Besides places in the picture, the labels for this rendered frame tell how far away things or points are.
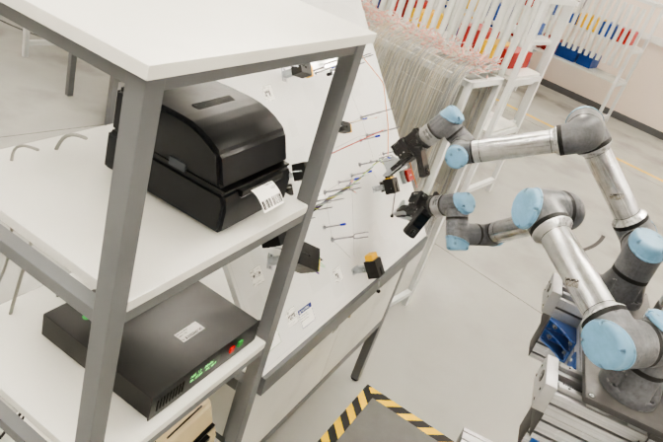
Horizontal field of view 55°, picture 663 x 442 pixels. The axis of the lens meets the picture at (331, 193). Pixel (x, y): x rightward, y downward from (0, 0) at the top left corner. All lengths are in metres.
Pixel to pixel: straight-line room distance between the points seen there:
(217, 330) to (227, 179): 0.46
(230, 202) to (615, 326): 0.94
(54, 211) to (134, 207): 0.32
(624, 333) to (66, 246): 1.20
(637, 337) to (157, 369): 1.07
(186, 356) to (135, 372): 0.12
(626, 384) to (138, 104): 1.38
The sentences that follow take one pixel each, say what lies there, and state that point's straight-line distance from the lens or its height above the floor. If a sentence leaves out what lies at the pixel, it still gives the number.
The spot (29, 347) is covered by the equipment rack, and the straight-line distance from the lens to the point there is 1.52.
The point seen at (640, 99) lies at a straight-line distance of 10.39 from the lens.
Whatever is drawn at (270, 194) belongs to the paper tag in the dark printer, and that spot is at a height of 1.53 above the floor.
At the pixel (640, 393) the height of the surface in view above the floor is 1.21.
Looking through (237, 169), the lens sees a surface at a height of 1.58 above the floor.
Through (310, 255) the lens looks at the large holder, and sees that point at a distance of 1.75.
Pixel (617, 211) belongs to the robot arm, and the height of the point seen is 1.39.
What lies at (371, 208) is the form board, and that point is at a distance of 2.35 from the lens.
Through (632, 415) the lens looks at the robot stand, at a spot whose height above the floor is 1.16.
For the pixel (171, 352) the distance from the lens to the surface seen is 1.43.
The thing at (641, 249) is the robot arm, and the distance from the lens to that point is 2.16.
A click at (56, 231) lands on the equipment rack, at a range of 1.15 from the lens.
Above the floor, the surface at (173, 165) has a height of 1.55.
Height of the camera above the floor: 2.11
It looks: 27 degrees down
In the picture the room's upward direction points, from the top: 18 degrees clockwise
